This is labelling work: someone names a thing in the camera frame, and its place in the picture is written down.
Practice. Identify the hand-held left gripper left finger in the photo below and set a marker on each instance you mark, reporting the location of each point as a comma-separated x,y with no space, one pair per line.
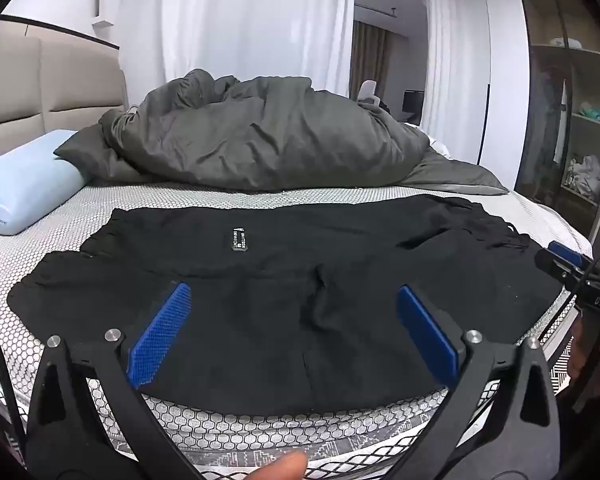
159,332

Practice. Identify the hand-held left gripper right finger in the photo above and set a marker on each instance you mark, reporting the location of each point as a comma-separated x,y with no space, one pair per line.
427,335

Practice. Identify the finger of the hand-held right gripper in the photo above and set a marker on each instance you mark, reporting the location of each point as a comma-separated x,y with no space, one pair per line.
552,265
569,255

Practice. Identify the black pants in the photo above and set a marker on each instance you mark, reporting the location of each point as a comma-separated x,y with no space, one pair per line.
280,270

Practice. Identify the person's right hand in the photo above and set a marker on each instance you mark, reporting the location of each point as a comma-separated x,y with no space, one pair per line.
580,357

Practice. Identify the person's left hand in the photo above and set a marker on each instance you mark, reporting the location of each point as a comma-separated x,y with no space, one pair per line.
286,466

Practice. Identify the black white patterned rug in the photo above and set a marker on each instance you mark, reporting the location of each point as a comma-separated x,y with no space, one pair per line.
560,372

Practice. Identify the white crumpled clothes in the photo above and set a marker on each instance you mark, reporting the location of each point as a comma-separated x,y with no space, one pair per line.
587,172

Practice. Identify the bed with honeycomb mattress cover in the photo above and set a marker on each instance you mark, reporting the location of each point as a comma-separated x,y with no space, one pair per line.
130,202

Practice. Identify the teal folded cloth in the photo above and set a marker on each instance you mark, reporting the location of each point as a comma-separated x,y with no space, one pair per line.
594,110

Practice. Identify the glass door wardrobe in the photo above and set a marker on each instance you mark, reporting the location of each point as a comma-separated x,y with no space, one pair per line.
545,85

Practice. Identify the light blue pillow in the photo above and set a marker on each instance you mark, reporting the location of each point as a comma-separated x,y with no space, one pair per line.
25,185

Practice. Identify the black monitor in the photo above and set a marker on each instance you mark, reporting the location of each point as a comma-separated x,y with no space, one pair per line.
413,105

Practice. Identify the grey duvet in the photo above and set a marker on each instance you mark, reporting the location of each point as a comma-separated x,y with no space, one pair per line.
260,135

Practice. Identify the white curtain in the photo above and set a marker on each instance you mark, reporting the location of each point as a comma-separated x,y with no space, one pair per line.
240,20
452,60

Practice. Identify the white office chair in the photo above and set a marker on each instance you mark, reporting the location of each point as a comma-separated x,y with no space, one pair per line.
369,91

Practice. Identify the beige padded headboard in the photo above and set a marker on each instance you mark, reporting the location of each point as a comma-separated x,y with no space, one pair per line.
55,85

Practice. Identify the brown curtain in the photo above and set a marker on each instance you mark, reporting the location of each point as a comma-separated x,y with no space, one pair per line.
370,55

